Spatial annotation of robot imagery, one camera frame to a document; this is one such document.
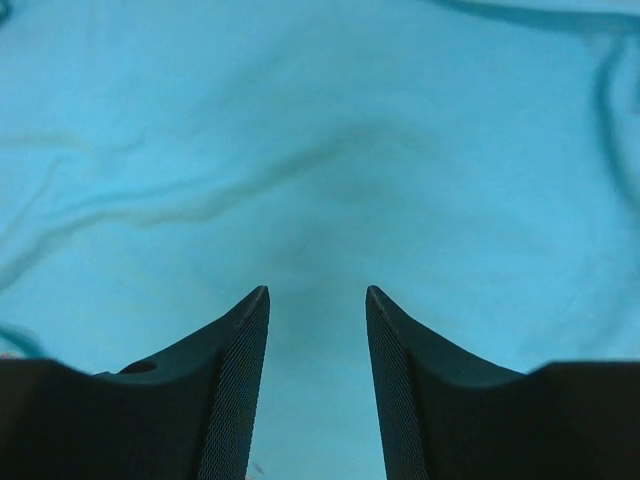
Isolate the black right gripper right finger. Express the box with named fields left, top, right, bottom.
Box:
left=366, top=286, right=639, bottom=480

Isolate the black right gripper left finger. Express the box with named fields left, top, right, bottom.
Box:
left=1, top=286, right=270, bottom=479

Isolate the turquoise t-shirt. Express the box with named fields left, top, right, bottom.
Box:
left=1, top=1, right=639, bottom=479

